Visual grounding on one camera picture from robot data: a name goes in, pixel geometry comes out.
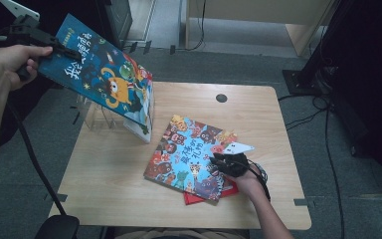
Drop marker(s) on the dark curtain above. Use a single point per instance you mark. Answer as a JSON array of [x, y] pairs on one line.
[[79, 8], [371, 83]]

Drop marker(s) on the black tape piece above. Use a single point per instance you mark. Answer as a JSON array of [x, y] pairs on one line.
[[172, 49], [133, 47], [147, 47]]

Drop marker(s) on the person's right hand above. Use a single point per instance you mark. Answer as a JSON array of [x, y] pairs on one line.
[[255, 184]]

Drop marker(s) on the black computer tower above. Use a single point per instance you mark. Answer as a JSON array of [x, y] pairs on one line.
[[119, 20]]

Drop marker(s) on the light wooden cabinet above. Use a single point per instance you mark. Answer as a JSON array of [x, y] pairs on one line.
[[245, 10]]

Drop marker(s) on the black stand base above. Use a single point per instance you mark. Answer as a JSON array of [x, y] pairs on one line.
[[295, 81]]

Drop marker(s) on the black round table grommet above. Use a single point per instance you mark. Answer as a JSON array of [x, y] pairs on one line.
[[221, 98]]

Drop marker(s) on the grey tape piece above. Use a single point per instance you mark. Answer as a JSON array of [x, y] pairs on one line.
[[62, 198], [301, 202]]

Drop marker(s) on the light blue animals picture book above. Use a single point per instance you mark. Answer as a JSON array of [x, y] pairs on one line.
[[185, 159]]

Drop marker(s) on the person's beige trousers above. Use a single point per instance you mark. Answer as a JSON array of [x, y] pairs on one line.
[[179, 234]]

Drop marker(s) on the red picture book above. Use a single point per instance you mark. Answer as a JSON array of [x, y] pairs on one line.
[[194, 199]]

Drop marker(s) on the black tape strip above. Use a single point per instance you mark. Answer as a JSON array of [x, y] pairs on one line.
[[75, 116]]

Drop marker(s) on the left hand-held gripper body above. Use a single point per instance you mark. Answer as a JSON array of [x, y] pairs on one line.
[[26, 33]]

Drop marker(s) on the white caterpillar picture book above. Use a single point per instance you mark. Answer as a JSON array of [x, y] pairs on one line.
[[139, 131]]

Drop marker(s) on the dark blue monster picture book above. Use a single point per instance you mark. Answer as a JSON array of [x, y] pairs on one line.
[[96, 69]]

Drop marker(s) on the clear acrylic book rack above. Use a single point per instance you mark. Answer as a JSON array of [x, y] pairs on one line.
[[94, 119]]

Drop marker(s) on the black chair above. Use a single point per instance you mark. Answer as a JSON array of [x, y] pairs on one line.
[[58, 227]]

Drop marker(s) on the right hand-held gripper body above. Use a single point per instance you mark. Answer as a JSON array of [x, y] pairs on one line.
[[235, 164]]

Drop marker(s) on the person's left hand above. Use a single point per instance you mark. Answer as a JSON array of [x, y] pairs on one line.
[[10, 64]]

